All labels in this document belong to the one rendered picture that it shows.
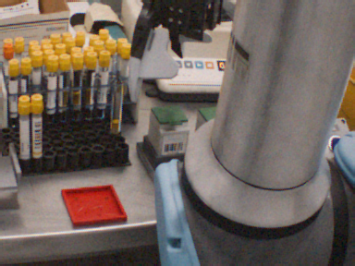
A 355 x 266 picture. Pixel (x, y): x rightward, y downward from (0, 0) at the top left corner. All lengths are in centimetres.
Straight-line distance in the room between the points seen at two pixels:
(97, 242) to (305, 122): 47
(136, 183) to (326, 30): 57
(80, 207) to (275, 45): 52
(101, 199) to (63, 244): 9
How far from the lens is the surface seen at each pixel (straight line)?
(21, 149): 88
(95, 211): 83
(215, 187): 44
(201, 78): 108
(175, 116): 88
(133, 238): 83
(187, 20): 79
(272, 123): 40
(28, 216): 82
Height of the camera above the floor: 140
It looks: 32 degrees down
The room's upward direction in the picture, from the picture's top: 5 degrees clockwise
